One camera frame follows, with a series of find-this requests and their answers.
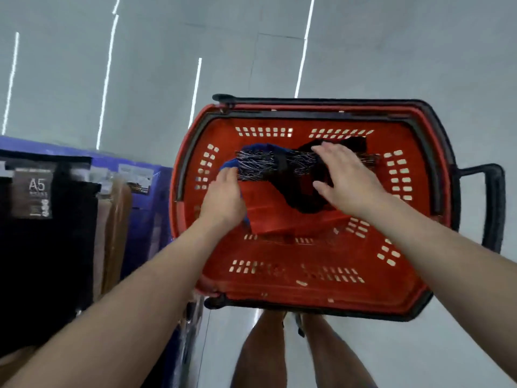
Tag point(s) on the black A5 notebook pack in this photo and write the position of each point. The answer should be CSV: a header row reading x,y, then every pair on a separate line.
x,y
48,262

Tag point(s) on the person's left hand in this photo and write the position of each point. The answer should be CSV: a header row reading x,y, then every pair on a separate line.
x,y
222,202

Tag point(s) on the brown kraft wrapped pack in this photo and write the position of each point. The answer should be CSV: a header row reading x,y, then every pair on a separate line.
x,y
113,230

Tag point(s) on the black wrapped bags group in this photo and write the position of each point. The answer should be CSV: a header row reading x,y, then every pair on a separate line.
x,y
182,351

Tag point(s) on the red shopping basket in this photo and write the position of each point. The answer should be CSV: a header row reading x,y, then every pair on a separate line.
x,y
307,262

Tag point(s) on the person's left leg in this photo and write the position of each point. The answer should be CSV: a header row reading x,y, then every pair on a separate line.
x,y
260,351

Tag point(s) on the person's right hand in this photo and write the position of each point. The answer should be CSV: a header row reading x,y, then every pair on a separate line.
x,y
349,186

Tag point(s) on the person's left forearm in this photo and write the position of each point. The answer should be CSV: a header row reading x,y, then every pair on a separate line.
x,y
121,319

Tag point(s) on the person's right leg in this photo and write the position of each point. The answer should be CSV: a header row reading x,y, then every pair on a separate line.
x,y
335,355

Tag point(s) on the person's leg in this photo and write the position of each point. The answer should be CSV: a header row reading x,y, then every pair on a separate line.
x,y
260,351
335,355

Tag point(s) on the person's right forearm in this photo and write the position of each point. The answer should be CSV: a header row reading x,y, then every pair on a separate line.
x,y
452,270

